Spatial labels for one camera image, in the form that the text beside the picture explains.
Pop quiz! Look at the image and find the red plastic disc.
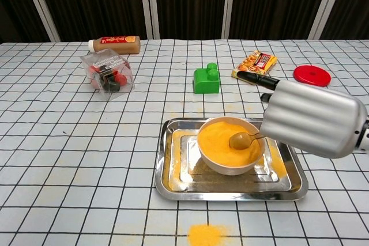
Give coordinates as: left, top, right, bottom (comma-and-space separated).
293, 65, 332, 87

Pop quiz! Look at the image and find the bowl of yellow powder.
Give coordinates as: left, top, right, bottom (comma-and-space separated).
197, 116, 266, 176

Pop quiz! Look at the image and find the white grid-patterned tablecloth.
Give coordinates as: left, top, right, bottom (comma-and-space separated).
0, 38, 369, 246

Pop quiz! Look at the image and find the small metal spoon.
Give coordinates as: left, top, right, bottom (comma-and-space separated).
229, 132, 265, 151

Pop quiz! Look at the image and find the clear box of capsules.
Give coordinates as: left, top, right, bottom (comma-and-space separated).
80, 48, 136, 101

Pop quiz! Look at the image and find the brown drink bottle red label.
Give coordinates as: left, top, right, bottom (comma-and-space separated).
88, 35, 141, 55

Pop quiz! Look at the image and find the green toy building block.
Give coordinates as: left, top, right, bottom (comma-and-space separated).
193, 63, 221, 94

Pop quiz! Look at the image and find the yellow snack box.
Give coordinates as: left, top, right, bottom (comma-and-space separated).
231, 50, 278, 86

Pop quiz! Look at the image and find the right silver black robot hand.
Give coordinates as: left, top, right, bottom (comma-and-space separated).
236, 70, 368, 160

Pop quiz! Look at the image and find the rectangular steel tray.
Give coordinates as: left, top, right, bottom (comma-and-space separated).
155, 118, 309, 202

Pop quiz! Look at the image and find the spilled yellow powder pile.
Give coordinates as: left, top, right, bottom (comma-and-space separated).
186, 223, 231, 246

